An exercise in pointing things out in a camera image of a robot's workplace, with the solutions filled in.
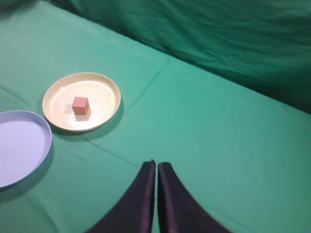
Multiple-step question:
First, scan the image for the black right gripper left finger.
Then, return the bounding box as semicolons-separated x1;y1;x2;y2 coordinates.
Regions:
88;160;156;233

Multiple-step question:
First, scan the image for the pink wooden cube block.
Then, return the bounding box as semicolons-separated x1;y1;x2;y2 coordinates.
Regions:
71;97;89;115

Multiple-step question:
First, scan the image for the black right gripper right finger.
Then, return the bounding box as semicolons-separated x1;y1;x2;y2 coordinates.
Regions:
157;162;229;233

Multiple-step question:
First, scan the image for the green table cloth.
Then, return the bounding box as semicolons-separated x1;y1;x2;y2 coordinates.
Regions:
0;0;311;233

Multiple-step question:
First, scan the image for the cream yellow plastic plate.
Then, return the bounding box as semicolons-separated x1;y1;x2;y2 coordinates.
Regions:
42;72;121;132

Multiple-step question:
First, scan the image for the light blue plastic plate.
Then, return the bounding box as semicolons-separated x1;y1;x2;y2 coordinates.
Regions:
0;110;52;189

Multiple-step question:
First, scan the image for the green backdrop cloth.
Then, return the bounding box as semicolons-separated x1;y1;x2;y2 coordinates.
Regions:
53;0;311;112

